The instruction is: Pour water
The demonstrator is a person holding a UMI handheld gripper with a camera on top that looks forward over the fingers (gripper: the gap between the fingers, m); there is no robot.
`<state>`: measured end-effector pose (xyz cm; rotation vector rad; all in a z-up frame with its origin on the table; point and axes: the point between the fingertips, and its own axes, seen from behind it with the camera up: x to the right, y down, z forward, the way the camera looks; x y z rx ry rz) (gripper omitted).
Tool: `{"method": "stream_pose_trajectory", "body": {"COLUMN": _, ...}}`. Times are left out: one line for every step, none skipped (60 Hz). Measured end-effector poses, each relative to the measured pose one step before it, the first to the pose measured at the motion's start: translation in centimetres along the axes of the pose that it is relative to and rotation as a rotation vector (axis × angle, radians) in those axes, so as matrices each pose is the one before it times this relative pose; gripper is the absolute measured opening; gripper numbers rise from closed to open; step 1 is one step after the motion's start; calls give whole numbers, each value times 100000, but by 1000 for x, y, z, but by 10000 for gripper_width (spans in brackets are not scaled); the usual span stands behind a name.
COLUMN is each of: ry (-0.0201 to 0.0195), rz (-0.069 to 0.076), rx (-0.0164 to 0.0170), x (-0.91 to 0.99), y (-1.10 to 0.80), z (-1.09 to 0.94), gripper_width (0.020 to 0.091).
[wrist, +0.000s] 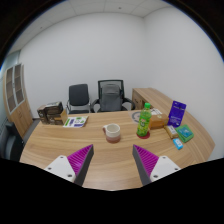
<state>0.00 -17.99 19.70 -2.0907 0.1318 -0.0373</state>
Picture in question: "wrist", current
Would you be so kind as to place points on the flat round red coaster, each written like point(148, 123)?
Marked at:
point(147, 136)

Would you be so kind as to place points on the small tan box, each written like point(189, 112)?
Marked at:
point(171, 131)

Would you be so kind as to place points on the green packet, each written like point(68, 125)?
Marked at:
point(185, 132)

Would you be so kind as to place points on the green drink bottle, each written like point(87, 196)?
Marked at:
point(144, 123)

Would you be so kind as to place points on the wooden side desk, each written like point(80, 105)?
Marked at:
point(150, 96)

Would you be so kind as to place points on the small blue packet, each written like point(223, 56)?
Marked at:
point(178, 143)

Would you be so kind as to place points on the purple hanging package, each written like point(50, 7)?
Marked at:
point(176, 114)

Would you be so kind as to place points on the white green purple leaflet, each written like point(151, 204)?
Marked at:
point(76, 121)

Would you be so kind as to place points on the black mesh office chair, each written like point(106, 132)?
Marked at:
point(124, 101)

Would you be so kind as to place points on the black leather armchair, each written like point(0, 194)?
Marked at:
point(10, 143)

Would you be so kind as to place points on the white and brown mug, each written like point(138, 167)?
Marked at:
point(112, 133)

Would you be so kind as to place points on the orange-brown cardboard box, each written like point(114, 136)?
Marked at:
point(159, 121)

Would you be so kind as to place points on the wooden shelf cabinet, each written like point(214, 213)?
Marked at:
point(21, 113)

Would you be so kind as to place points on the black padded office chair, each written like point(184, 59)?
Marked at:
point(78, 95)

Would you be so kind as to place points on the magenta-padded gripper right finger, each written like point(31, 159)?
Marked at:
point(161, 166)

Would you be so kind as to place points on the large dark brown cardboard box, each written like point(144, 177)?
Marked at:
point(55, 111)

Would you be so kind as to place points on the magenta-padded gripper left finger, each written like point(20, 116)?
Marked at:
point(63, 166)

